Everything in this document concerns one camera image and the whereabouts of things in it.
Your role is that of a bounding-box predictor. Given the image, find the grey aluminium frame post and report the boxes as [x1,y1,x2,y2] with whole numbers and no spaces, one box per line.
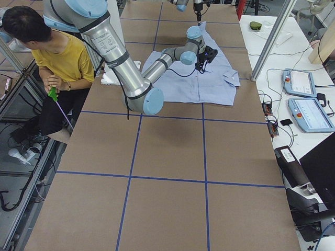
[251,0,296,82]

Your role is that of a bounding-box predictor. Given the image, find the upper grey teach pendant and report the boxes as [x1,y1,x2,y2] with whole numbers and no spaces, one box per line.
[282,68,317,98]

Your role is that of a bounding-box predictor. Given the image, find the black cylinder device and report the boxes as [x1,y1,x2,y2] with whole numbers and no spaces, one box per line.
[274,146,316,196]

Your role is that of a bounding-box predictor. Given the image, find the grey teach pendant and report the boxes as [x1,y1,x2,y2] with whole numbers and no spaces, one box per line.
[282,68,317,98]
[287,97,334,133]

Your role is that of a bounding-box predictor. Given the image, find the blue striped button shirt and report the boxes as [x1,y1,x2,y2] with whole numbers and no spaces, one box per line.
[154,22,240,106]

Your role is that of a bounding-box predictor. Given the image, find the orange circuit board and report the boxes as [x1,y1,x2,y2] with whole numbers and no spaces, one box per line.
[262,102,273,116]

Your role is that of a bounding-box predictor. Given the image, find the green handled stick tool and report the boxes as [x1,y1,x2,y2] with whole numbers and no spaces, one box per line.
[48,87,74,130]

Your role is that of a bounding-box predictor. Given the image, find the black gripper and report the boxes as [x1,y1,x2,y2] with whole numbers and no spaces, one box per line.
[199,46,218,64]
[193,0,210,26]

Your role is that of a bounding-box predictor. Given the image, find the black monitor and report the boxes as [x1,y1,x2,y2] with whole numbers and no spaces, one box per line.
[300,133,335,209]

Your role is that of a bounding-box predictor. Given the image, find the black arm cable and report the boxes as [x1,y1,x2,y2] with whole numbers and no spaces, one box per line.
[166,61,207,78]

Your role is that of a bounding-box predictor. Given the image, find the person in yellow shirt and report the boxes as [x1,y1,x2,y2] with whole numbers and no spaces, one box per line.
[3,6,94,144]

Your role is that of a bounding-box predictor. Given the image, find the lower grey teach pendant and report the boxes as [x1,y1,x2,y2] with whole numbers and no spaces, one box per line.
[287,97,334,133]

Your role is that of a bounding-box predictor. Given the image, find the brown table mat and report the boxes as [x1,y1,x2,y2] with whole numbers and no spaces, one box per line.
[25,5,300,250]

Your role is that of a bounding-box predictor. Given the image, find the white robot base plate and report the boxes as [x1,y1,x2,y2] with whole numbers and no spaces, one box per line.
[101,63,120,85]

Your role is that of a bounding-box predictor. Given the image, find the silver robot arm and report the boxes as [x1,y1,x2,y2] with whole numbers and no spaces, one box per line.
[43,1,218,115]
[168,0,212,26]

